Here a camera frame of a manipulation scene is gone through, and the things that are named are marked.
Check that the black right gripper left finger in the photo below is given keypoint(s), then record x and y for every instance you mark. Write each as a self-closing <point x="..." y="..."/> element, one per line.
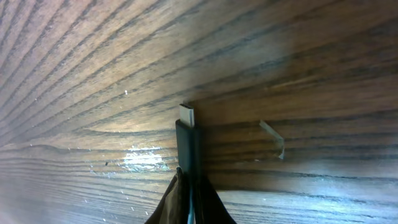
<point x="174" y="205"/>

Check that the clear tape scrap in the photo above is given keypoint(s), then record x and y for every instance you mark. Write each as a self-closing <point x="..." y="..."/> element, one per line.
<point x="279" y="140"/>

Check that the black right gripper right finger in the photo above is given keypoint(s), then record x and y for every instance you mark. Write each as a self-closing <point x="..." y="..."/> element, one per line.
<point x="209" y="208"/>

